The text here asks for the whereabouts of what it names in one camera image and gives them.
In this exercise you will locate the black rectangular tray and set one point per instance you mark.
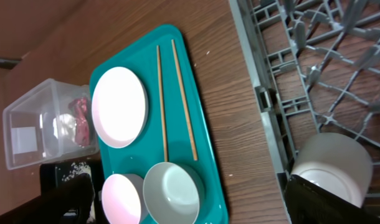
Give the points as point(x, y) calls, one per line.
point(53, 175)

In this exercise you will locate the grey small bowl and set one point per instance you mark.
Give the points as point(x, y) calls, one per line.
point(173, 193)

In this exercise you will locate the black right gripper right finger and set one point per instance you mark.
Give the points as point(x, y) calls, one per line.
point(308, 203)

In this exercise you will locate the grey metal strip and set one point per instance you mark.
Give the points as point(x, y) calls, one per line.
point(8, 63)

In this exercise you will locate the teal plastic tray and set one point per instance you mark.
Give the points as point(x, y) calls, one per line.
point(147, 150)

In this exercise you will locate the white cup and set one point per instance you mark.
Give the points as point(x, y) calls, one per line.
point(336, 163)

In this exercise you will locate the wooden chopstick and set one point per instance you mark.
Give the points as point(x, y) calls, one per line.
point(161, 104)
point(184, 101)

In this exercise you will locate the red foil wrapper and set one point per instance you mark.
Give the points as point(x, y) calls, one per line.
point(79, 108)

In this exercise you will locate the left wooden chopstick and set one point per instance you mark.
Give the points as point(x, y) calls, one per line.
point(161, 104)

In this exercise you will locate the right wooden chopstick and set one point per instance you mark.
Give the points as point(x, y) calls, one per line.
point(184, 101)

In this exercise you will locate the grey dishwasher rack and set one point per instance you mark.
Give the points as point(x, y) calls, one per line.
point(315, 68)

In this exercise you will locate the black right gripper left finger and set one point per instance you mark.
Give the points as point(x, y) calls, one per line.
point(53, 205)

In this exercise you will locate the pink small bowl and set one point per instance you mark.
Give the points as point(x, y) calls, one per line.
point(123, 200)

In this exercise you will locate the clear plastic bin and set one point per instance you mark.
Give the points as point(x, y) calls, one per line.
point(28, 125)

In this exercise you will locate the white round plate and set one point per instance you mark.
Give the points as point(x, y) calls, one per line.
point(119, 107)

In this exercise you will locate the white tissue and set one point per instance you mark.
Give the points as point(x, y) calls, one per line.
point(65, 126)

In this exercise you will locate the cardboard wall panel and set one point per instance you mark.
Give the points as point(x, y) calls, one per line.
point(24, 24)

